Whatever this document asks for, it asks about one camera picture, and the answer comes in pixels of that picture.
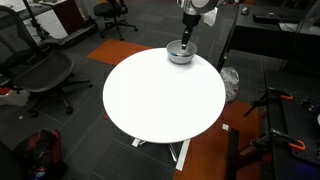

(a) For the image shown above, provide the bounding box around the red and black backpack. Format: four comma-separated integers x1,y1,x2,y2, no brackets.
13,130,67,180

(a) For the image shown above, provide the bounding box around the black desk with keyboard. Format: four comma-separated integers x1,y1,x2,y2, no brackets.
216,0,320,76

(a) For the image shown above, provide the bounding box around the black mesh office chair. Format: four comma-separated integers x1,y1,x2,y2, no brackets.
0,5,93,117

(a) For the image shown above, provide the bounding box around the white table base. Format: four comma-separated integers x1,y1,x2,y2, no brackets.
131,137,192,172

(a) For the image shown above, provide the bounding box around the orange handled clamp lower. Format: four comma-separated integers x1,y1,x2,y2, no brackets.
250,128,306,152

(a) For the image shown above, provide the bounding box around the black computer mouse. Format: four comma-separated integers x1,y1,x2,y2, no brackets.
241,7,250,15

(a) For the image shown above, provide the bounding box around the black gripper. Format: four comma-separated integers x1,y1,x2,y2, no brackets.
181,13,201,50

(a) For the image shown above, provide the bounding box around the black keyboard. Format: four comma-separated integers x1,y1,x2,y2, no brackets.
253,13,301,24

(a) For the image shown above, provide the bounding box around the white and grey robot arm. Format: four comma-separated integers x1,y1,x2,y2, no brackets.
176,0,219,50

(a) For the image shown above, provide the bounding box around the black workbench right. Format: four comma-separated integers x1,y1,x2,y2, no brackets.
265,71,320,180

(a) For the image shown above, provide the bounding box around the teal and black marker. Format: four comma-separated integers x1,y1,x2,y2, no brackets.
169,52,190,57

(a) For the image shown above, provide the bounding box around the orange handled clamp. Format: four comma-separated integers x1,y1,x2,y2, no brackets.
250,128,306,152
244,87,293,117

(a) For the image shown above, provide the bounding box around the orange handled clamp upper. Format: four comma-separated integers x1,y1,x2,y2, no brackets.
244,87,293,117

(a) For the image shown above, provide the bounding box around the black office chair far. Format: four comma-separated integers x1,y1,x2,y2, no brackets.
93,0,138,41

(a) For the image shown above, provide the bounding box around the white plastic bag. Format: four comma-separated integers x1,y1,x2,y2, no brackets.
220,67,240,103

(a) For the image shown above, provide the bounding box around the grey round bowl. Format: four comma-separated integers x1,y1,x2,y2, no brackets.
166,40,197,64

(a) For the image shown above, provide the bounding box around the white cabinet with dark top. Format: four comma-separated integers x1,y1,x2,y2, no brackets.
0,0,88,41

